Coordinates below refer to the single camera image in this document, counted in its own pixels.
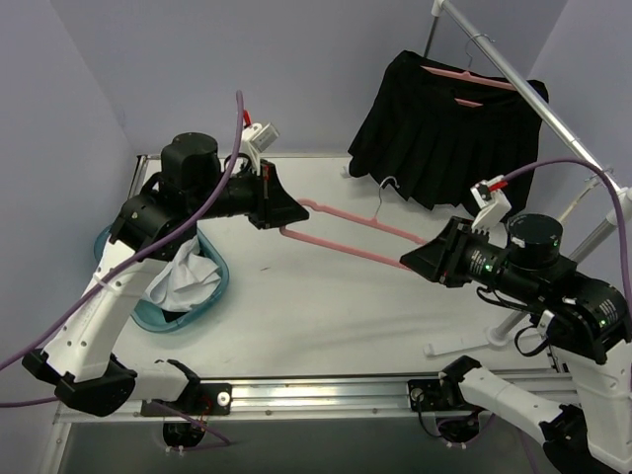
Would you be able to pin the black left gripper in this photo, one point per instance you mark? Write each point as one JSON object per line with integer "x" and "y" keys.
{"x": 267, "y": 194}

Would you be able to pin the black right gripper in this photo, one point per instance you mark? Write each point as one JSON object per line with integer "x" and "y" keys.
{"x": 455, "y": 253}

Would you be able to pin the white skirt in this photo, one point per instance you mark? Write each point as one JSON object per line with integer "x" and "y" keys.
{"x": 186, "y": 282}

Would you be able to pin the cream hanger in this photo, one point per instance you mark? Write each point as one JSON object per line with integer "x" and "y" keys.
{"x": 592, "y": 183}

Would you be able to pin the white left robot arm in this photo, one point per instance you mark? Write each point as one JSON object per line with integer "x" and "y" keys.
{"x": 192, "y": 184}

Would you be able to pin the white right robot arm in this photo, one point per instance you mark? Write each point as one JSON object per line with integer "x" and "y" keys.
{"x": 582, "y": 321}

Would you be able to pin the black pleated skirt on rack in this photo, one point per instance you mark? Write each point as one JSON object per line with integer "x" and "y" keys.
{"x": 438, "y": 136}

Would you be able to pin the pink hanger with black skirt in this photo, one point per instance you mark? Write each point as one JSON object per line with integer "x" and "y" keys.
{"x": 469, "y": 81}

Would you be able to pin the teal plastic bin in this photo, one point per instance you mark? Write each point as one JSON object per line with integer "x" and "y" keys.
{"x": 149, "y": 317}

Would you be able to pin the metal clothes rack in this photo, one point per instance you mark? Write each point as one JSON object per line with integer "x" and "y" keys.
{"x": 613, "y": 222}

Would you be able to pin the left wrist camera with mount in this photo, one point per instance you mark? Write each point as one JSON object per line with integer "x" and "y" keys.
{"x": 256, "y": 138}

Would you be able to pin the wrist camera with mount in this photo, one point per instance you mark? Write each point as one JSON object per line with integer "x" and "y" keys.
{"x": 256, "y": 138}
{"x": 492, "y": 202}

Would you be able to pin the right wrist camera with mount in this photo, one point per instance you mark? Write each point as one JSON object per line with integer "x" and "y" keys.
{"x": 492, "y": 202}

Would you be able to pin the aluminium front rail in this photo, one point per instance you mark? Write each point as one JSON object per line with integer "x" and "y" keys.
{"x": 388, "y": 396}

